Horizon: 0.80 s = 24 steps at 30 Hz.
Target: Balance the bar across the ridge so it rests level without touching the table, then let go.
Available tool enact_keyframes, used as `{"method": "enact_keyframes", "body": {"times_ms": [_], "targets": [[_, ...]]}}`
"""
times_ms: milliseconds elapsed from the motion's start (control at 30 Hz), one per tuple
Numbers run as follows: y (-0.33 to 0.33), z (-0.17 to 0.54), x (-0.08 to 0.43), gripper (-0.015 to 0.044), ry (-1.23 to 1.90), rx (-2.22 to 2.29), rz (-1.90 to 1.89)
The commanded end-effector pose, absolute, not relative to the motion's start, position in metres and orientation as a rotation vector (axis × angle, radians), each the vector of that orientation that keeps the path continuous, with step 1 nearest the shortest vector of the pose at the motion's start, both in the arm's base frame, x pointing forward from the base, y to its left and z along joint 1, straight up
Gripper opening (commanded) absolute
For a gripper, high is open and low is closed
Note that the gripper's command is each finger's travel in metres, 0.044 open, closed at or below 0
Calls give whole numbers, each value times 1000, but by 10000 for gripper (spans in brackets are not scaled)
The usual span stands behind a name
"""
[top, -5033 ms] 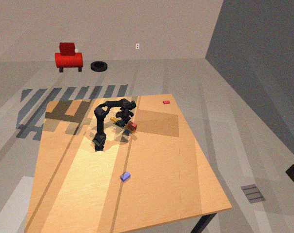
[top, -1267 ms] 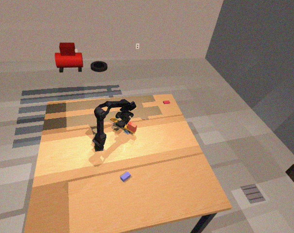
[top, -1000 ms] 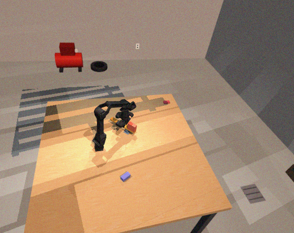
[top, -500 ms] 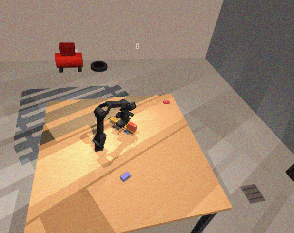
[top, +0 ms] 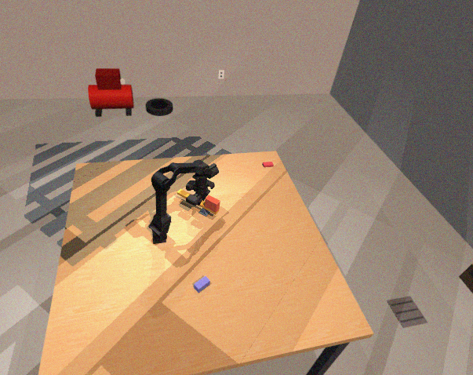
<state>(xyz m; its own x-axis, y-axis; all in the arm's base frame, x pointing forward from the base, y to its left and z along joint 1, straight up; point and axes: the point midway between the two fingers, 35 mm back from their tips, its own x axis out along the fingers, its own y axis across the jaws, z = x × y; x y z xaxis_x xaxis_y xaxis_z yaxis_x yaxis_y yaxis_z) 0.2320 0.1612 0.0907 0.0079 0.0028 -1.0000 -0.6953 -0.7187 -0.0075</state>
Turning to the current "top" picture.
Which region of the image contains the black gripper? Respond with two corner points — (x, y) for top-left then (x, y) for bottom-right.
(186, 180), (215, 206)

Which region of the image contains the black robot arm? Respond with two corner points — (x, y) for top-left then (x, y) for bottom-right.
(148, 159), (219, 244)

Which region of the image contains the small purple block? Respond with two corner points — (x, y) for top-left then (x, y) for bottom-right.
(194, 276), (210, 293)

